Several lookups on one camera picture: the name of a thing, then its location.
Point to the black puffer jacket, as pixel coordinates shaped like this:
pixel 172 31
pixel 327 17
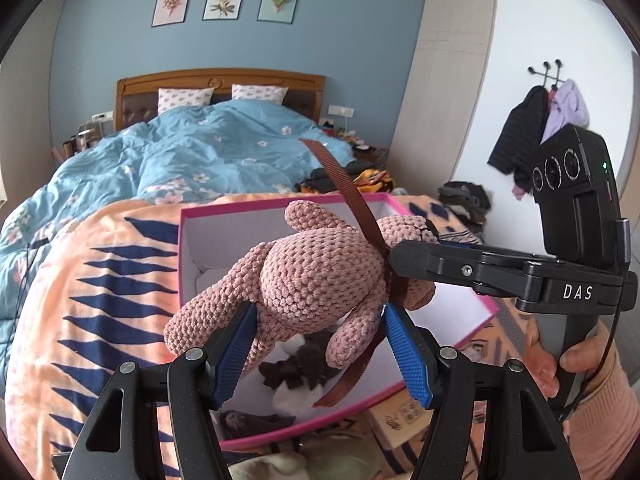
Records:
pixel 520 130

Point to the wooden bed headboard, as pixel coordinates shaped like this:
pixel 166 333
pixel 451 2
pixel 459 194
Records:
pixel 220 80

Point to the brown cardboard box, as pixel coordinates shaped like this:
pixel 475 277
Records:
pixel 395 420

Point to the white wall socket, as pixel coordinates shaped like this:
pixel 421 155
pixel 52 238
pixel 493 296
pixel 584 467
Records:
pixel 340 110
pixel 102 115

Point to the yellow patterned bag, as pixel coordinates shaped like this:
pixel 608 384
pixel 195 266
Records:
pixel 372 180

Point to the framed white flower picture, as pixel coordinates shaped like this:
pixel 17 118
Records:
pixel 224 1

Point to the dark cloth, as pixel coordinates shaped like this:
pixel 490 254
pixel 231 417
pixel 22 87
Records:
pixel 320 177

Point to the pink garment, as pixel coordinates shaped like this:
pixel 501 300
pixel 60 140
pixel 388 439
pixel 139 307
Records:
pixel 520 191

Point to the orange patterned blanket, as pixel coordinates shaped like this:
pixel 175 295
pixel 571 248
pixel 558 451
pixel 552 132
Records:
pixel 100 280

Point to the black wall coat rack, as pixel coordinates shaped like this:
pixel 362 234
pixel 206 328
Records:
pixel 546 67

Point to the pink cardboard box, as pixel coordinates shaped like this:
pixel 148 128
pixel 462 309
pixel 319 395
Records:
pixel 220 240

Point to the person's right hand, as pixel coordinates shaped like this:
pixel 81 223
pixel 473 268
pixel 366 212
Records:
pixel 540 360

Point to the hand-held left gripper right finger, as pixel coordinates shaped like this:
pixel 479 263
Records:
pixel 410 360

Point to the wooden nightstand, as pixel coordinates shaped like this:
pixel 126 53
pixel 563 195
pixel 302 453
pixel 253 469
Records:
pixel 375 155

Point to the beige wardrobe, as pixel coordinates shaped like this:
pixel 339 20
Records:
pixel 450 85

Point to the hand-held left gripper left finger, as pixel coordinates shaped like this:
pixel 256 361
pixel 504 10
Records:
pixel 235 355

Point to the dark brown plush bear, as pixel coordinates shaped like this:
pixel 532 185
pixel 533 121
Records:
pixel 300 360

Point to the framed green plant picture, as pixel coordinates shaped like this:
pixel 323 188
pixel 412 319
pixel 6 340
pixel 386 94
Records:
pixel 278 2

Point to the group of cosmetic bottles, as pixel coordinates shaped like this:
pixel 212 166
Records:
pixel 80 140

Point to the purple jacket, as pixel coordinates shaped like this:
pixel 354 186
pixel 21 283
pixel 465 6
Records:
pixel 565 105

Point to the pink crochet teddy bear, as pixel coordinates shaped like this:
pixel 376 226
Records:
pixel 310 275

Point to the blue floral quilt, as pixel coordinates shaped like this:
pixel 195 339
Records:
pixel 175 150

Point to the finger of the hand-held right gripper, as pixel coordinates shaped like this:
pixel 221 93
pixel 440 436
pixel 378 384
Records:
pixel 505 254
pixel 450 266

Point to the pile of dark clothes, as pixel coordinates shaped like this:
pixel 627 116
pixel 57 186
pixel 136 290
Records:
pixel 465 200

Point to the white dotted pillow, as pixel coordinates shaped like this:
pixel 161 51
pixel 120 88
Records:
pixel 182 97
pixel 260 92

